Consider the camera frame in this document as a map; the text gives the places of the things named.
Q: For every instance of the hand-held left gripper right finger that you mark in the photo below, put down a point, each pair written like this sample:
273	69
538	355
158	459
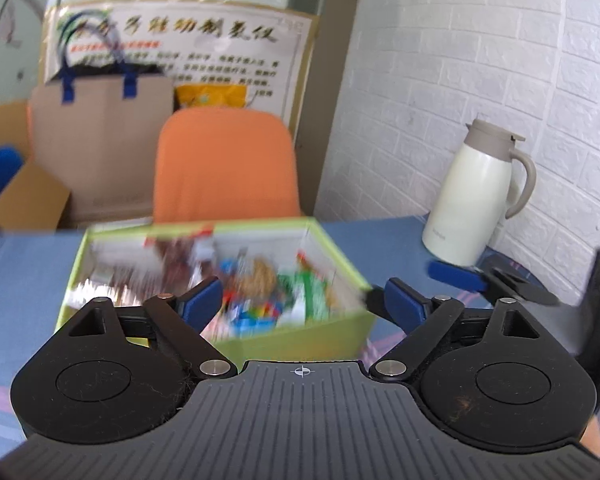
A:
405	305

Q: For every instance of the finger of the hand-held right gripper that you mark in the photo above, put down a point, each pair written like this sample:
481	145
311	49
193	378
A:
375	300
455	274

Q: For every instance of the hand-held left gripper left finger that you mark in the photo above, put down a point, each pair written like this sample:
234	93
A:
202	305

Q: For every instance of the dark brown snack packet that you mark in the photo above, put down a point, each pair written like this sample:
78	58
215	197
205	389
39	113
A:
180	260

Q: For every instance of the blue cookie packet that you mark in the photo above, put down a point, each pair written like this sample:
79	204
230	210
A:
252	317

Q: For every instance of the clear sesame cake packet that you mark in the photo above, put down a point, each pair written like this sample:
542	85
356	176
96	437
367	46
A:
257	277

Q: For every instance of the green snack packet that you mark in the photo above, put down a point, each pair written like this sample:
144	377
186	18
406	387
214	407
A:
305	295

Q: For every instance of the green cardboard box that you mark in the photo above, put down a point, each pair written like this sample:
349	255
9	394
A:
300	342

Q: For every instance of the person's right forearm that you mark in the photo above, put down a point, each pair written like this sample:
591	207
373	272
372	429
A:
594	440

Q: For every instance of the cream thermos jug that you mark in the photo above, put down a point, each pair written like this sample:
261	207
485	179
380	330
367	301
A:
467	200

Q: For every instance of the orange chair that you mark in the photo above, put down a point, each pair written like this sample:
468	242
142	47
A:
225	165

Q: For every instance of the blue striped tablecloth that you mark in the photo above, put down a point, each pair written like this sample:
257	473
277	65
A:
25	280

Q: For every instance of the open cardboard box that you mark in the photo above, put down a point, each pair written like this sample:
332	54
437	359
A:
25	195

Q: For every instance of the yellow bag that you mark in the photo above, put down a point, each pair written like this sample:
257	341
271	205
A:
210	96

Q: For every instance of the poster on cardboard board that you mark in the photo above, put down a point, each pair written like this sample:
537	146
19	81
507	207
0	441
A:
205	60

